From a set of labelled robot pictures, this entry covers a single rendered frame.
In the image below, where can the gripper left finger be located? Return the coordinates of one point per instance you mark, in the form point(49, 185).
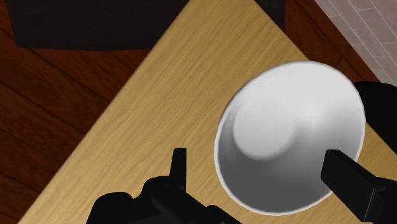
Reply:
point(178, 167)

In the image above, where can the white bowl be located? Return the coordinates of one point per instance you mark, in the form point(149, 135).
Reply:
point(279, 124)

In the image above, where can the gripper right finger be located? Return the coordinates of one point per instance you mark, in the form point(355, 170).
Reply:
point(350, 176)

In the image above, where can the black rounded object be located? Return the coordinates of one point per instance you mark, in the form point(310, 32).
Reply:
point(383, 108)

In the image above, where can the light wooden table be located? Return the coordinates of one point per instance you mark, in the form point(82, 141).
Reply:
point(173, 93)

